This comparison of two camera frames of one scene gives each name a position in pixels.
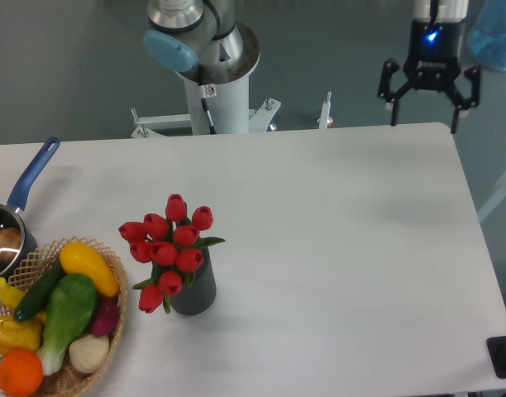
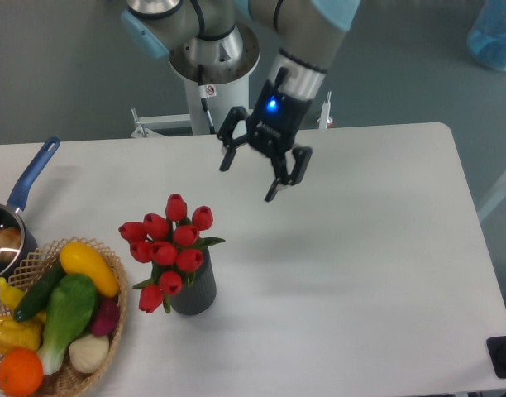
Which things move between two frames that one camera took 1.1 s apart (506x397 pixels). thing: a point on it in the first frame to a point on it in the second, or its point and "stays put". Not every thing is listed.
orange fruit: [20, 371] stays put
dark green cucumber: [40, 293] stays put
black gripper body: [433, 59] to [275, 121]
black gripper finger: [389, 67] to [232, 119]
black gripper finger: [473, 73] to [302, 156]
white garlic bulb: [89, 353] stays put
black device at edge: [503, 351] stays put
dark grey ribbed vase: [197, 298] stays put
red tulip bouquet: [173, 246] stays put
